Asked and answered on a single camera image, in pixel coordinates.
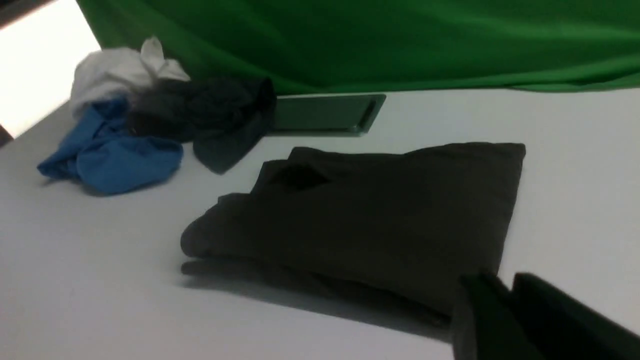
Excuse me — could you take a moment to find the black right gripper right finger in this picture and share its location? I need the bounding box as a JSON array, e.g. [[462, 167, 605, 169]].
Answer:
[[510, 273, 640, 360]]

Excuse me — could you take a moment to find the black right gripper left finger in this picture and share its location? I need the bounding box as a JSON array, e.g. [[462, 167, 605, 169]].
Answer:
[[450, 273, 543, 360]]

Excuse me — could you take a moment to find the dark gray long-sleeve top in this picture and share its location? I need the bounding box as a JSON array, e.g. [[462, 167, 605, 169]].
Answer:
[[180, 142, 526, 321]]

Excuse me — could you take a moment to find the dark gray flat tray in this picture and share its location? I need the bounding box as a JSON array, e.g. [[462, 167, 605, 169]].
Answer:
[[268, 93, 387, 137]]

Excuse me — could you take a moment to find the green backdrop cloth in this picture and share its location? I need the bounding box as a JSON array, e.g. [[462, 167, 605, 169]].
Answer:
[[78, 0, 640, 94]]

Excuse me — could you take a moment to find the dark teal crumpled garment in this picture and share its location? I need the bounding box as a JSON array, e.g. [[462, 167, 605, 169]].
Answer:
[[126, 76, 277, 174]]

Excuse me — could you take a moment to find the blue crumpled garment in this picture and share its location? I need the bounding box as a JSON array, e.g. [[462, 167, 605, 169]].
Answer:
[[37, 96, 184, 196]]

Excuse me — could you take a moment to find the white crumpled garment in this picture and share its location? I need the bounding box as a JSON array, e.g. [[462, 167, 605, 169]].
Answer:
[[68, 36, 191, 120]]

